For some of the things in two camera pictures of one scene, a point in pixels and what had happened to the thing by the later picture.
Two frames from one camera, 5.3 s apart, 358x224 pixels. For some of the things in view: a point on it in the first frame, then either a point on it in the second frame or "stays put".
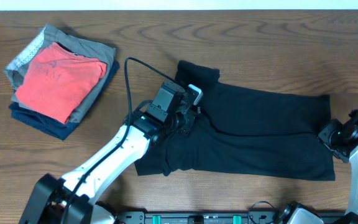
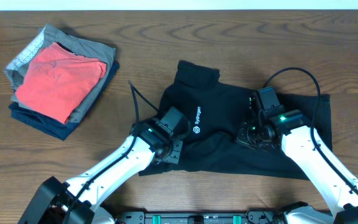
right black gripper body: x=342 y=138 → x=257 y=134
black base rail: x=227 y=217 stays put
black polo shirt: x=242 y=131 stays put
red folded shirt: x=58 y=82 stays put
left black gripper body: x=179 y=124 → x=175 y=152
